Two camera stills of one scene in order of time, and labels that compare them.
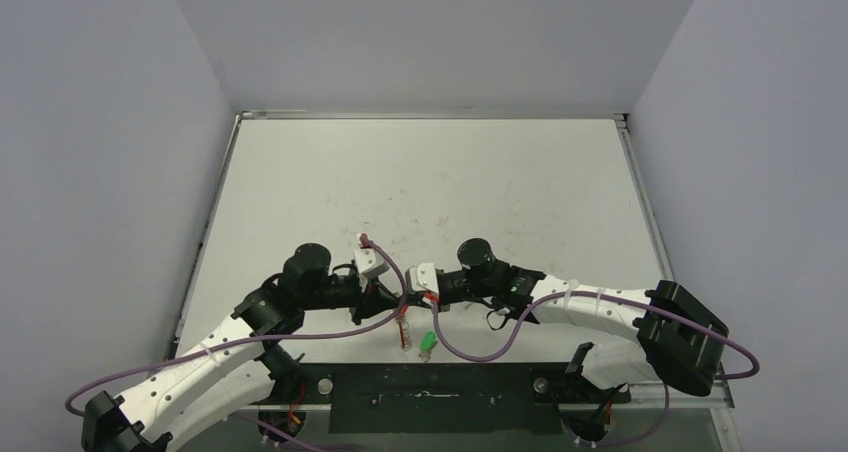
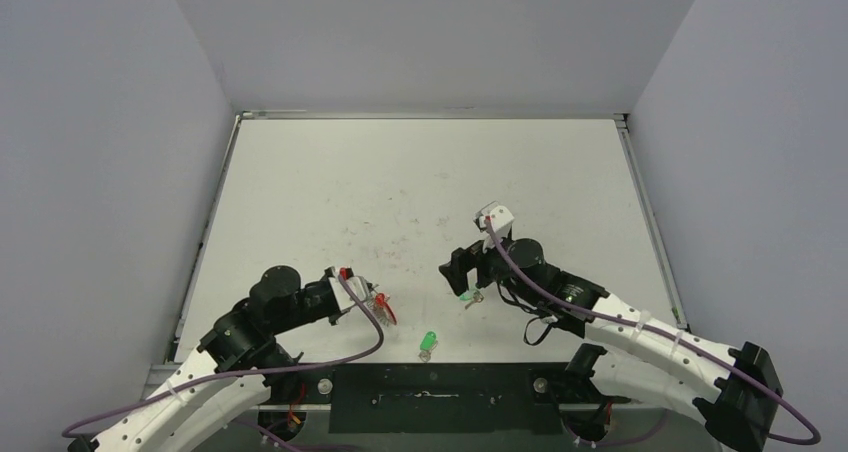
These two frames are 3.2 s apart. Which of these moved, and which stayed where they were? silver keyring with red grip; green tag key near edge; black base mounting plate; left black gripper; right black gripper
Moved: silver keyring with red grip; right black gripper; left black gripper
Stayed: black base mounting plate; green tag key near edge
